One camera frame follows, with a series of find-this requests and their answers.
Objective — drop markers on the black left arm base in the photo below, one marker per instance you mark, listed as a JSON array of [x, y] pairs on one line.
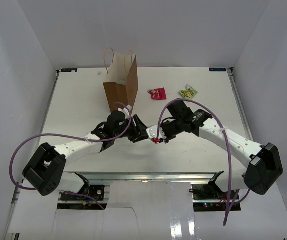
[[95, 191]]

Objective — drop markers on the yellow green snack packet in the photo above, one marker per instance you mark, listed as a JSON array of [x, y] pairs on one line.
[[189, 93]]

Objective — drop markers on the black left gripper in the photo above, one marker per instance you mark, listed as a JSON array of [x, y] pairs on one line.
[[138, 131]]

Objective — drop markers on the red snack packet centre back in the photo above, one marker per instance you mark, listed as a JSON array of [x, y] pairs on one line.
[[158, 94]]

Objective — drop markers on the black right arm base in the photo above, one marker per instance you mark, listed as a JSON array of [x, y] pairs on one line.
[[208, 199]]

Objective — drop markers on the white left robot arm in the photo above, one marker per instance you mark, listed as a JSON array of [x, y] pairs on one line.
[[46, 169]]

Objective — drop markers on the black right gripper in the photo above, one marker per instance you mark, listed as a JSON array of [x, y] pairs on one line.
[[168, 138]]

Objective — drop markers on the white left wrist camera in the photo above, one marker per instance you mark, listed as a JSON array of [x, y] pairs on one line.
[[126, 110]]

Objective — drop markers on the blue label back right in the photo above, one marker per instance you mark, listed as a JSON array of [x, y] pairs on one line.
[[217, 69]]

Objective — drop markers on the aluminium front rail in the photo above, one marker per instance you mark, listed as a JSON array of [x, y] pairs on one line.
[[141, 176]]

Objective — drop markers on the brown paper bag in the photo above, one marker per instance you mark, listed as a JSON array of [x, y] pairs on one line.
[[121, 81]]

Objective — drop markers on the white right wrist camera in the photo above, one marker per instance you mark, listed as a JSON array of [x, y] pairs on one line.
[[155, 134]]

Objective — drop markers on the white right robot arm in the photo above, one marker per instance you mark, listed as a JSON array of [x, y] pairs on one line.
[[251, 165]]

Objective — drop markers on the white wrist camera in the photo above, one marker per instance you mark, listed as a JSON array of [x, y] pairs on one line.
[[126, 110], [155, 134]]

